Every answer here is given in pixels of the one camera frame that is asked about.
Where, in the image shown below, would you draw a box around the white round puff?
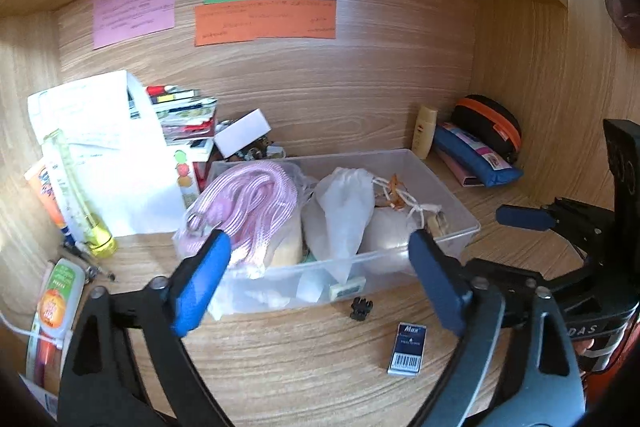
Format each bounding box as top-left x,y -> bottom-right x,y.
358,207 -> 420,275

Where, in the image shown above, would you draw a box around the white cloth drawstring bag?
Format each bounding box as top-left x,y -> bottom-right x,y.
302,167 -> 446,283

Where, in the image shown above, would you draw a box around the pink braided rope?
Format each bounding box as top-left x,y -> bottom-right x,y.
174,159 -> 300,281

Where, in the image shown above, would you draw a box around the orange sleeve forearm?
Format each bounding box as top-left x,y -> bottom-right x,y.
584,347 -> 634,409

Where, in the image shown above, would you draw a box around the person right hand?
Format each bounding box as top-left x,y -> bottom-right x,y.
573,338 -> 594,357

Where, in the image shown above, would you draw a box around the blue fabric pouch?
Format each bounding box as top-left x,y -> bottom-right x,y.
434,124 -> 524,187

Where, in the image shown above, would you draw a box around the pink notebook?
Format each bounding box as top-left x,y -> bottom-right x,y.
435,148 -> 483,187

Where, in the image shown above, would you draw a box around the orange white tube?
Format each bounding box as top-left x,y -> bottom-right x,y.
38,259 -> 86,339

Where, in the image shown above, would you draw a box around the black orange round case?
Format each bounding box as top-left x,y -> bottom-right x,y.
450,94 -> 523,165

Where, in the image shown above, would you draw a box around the black pens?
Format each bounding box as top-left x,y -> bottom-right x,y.
62,241 -> 116,282

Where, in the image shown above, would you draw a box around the small blue staples box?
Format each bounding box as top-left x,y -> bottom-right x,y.
387,322 -> 427,377

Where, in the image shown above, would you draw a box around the cream lotion tube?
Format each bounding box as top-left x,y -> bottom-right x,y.
411,105 -> 438,160

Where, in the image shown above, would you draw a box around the yellow liquid bottle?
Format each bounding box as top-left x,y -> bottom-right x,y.
42,129 -> 117,259

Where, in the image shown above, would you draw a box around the black hair clip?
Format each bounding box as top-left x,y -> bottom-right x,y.
349,297 -> 373,322

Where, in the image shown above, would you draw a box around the clear plastic storage bin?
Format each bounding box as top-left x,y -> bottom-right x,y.
174,150 -> 480,319

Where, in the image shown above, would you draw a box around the fruit print box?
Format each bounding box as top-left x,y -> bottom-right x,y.
169,138 -> 214,207

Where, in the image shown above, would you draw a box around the cream cylinder candle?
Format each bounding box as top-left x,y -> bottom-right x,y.
266,208 -> 304,269

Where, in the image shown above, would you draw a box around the white paper bag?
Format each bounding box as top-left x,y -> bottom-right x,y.
27,69 -> 186,237

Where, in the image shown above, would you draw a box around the stack of books and cards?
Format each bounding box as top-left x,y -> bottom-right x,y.
127,84 -> 218,143

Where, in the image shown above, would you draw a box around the small white cardboard box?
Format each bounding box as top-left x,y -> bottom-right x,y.
214,108 -> 271,158

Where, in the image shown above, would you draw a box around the orange paper note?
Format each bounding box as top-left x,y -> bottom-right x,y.
194,0 -> 337,46

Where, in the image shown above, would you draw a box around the pink sticky note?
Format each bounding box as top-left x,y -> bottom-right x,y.
92,0 -> 176,50

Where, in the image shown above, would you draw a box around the white charging cable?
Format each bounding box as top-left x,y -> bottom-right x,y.
0,308 -> 66,350

